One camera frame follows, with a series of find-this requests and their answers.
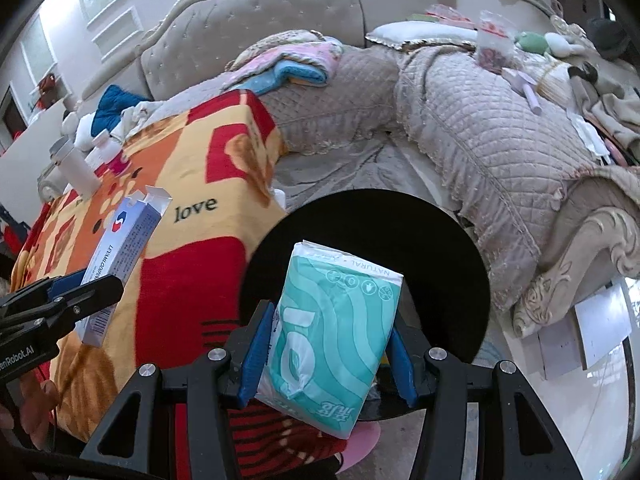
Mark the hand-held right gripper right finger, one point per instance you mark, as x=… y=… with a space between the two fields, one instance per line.
x=400 y=360

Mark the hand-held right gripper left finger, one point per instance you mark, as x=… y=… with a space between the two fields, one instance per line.
x=252 y=355

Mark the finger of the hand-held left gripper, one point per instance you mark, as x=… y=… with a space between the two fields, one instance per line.
x=75 y=305
x=65 y=281

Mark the blue white medicine box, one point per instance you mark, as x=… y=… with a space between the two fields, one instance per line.
x=125 y=245

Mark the teal tissue pack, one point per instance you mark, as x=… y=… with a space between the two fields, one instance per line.
x=330 y=330

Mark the black round bin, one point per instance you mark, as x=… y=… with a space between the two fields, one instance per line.
x=375 y=220

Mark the person's left hand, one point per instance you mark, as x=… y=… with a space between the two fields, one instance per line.
x=35 y=410

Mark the white thermos bottle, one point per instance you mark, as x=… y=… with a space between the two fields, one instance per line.
x=75 y=165

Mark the white pill bottle pink label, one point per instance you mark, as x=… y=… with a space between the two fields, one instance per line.
x=102 y=147

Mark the white crumpled cloth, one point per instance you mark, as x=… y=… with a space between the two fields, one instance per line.
x=137 y=117

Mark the blue padded jacket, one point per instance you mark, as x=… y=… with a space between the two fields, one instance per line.
x=112 y=105

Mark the white cardboard sheets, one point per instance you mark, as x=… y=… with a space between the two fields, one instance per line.
x=585 y=330

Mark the pink tube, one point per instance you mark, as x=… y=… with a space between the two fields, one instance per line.
x=525 y=90

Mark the folded pink blue blanket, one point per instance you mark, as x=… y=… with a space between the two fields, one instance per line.
x=295 y=60

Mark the pale straw bundle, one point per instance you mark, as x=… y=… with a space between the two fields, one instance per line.
x=555 y=85

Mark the beige clothing pile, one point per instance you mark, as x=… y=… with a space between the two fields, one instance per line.
x=610 y=110

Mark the white pillow silver trim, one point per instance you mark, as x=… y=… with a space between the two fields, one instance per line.
x=420 y=34

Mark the clear bag red contents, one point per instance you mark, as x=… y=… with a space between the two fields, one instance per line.
x=492 y=45

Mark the green plush toy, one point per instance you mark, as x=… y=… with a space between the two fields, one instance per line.
x=535 y=42

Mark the pink printed packet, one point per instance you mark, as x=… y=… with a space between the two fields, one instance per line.
x=445 y=16

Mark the beige tufted sofa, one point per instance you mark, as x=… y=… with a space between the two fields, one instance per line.
x=300 y=10

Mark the black hat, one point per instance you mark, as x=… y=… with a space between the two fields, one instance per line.
x=607 y=35

